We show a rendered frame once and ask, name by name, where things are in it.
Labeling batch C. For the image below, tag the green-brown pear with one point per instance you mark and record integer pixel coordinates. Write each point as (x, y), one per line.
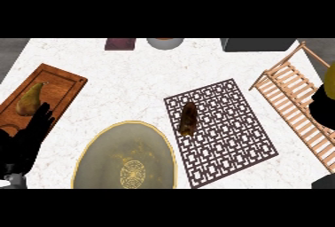
(29, 102)

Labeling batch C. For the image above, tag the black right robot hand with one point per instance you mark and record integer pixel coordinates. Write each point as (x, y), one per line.
(324, 112)

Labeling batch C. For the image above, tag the pale wooden tiered shelf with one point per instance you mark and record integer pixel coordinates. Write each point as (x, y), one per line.
(290, 94)

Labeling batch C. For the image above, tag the maroon box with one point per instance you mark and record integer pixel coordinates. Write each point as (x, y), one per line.
(120, 43)

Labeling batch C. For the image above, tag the olive yellow rounded object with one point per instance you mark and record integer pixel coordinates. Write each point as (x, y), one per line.
(331, 81)

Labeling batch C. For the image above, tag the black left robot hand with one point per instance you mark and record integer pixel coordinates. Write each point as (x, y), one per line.
(26, 139)

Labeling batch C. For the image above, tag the brown oblong vegetable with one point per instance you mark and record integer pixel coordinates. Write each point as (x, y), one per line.
(189, 119)

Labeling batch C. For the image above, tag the grey plate with gold rim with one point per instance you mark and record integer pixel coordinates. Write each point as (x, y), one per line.
(125, 150)

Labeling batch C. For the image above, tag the dark lattice placemat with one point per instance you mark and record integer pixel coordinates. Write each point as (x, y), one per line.
(226, 136)

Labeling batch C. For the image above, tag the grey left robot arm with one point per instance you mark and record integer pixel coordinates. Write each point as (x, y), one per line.
(15, 181)

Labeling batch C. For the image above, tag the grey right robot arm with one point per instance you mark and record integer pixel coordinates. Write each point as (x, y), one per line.
(327, 182)

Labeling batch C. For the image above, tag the brown wooden cutting board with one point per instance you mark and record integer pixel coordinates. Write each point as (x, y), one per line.
(66, 85)

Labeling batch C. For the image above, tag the dark grey appliance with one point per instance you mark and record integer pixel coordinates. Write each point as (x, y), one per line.
(257, 44)

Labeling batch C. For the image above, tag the grey round pot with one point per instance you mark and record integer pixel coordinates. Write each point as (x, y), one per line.
(164, 43)

